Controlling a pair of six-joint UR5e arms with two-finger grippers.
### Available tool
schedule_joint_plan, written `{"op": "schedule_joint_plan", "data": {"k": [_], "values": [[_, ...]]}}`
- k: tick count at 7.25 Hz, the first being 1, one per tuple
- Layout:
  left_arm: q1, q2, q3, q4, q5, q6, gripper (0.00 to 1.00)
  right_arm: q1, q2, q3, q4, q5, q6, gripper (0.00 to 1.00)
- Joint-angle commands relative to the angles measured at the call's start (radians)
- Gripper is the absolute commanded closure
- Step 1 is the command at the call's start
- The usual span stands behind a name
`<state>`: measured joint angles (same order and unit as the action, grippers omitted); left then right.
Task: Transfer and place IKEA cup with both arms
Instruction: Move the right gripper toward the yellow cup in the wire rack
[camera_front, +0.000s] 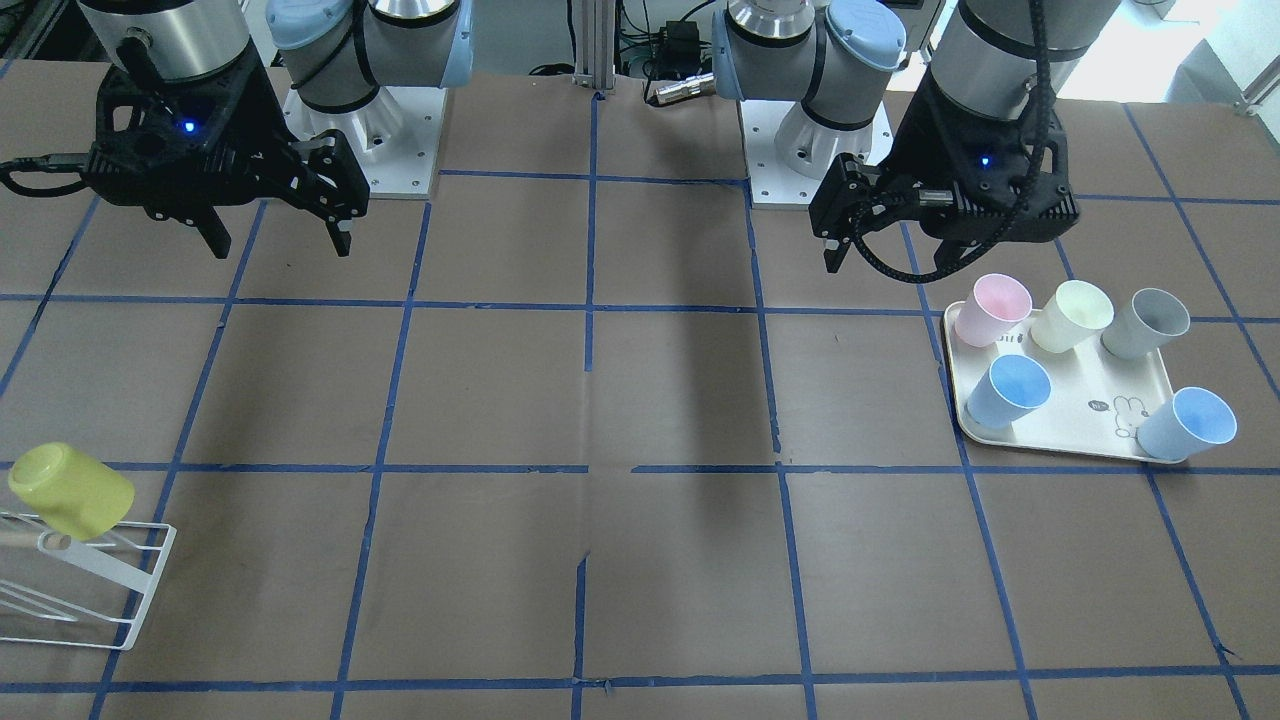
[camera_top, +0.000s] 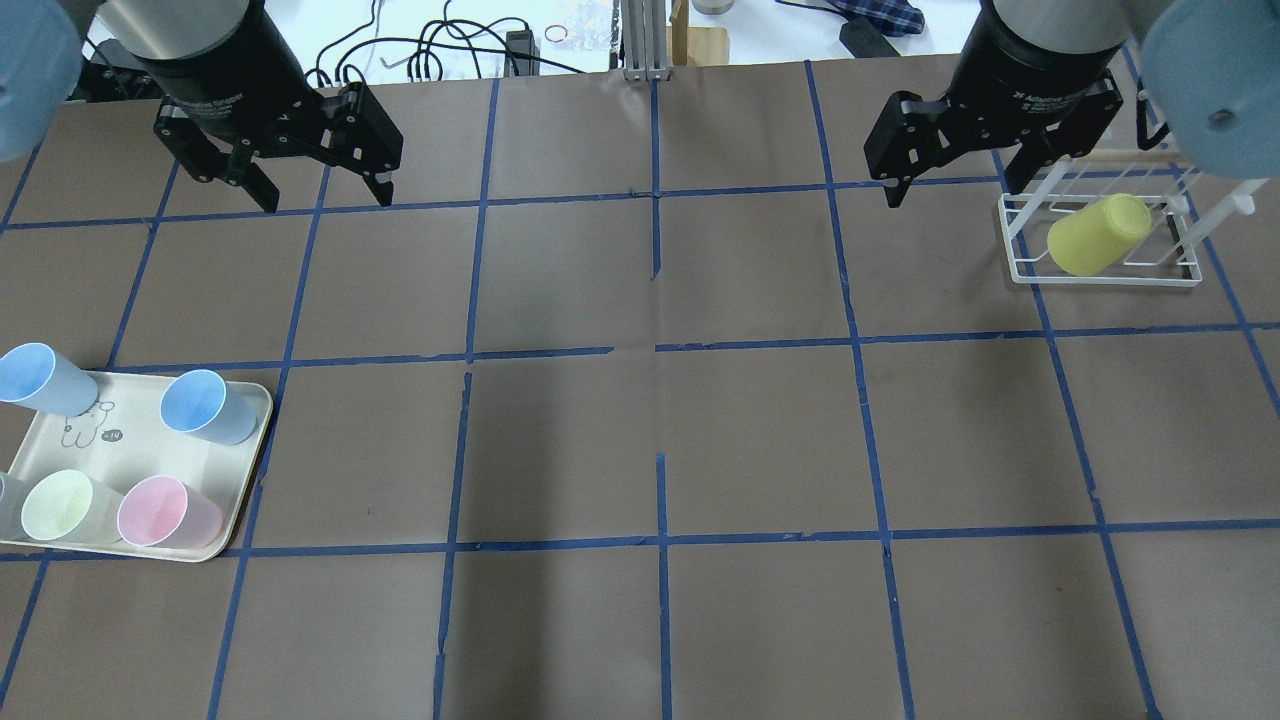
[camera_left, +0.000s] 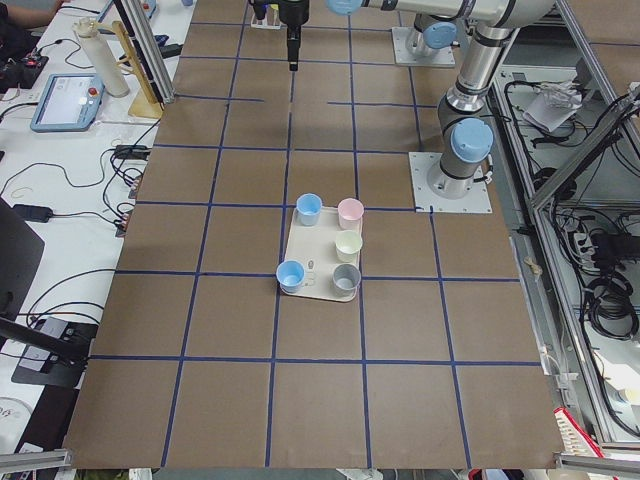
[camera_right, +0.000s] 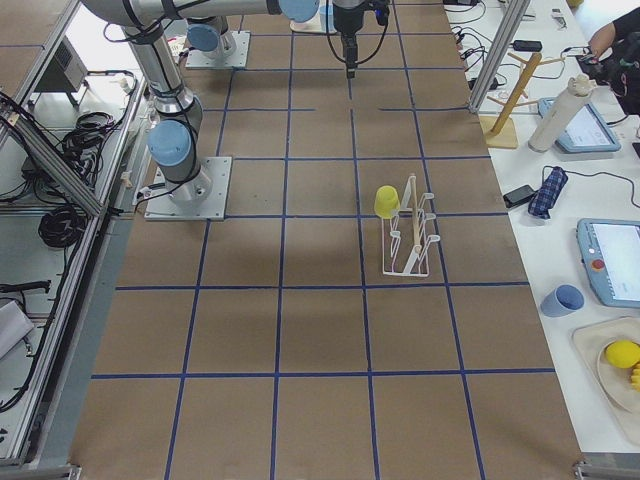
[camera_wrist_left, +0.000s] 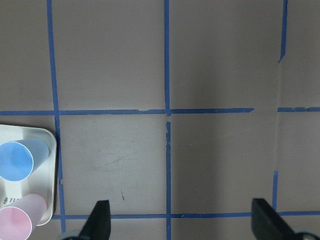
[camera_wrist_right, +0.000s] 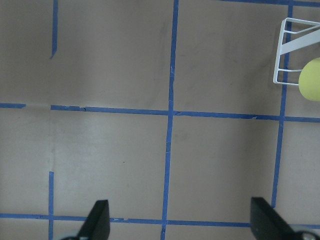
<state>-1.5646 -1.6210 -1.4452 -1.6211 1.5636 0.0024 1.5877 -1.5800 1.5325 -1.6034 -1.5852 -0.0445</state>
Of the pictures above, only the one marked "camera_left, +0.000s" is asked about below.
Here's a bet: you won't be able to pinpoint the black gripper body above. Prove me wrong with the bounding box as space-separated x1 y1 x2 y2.
278 0 309 26

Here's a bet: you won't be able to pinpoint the blue cup back left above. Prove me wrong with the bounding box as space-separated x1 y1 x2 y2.
296 193 323 227

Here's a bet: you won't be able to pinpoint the blue cup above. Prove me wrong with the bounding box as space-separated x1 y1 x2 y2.
276 260 305 294
296 193 323 227

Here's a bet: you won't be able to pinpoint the pink cup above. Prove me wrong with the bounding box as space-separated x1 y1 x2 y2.
337 198 364 230

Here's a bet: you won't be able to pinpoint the cream white cup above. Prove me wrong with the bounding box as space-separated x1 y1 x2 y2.
335 230 363 263

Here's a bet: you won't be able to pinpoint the blue cup front left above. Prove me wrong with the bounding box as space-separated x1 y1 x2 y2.
276 260 305 294

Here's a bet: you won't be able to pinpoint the grey cup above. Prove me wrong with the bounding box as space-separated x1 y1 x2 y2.
332 263 361 297

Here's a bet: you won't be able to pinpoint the wooden mug tree stand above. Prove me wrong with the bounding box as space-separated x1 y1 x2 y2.
97 21 163 119

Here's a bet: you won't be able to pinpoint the beige plastic tray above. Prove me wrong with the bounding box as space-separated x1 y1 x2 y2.
284 207 360 302

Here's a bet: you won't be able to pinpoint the blue teach pendant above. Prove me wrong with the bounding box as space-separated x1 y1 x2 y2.
30 74 104 133

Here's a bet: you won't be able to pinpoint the crumpled white paper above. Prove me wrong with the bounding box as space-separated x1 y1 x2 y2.
523 81 582 133

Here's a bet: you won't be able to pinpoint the person in black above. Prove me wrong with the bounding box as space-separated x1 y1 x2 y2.
1 0 65 48

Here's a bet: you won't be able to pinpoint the black power adapter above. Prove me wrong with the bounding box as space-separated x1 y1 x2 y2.
12 204 54 223

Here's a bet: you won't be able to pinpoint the black monitor stand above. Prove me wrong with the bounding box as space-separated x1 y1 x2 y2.
1 202 97 388

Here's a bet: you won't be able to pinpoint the aluminium frame post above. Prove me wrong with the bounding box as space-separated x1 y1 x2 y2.
114 0 175 105

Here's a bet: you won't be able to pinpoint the coiled black cables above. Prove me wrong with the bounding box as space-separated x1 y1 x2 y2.
582 276 634 342

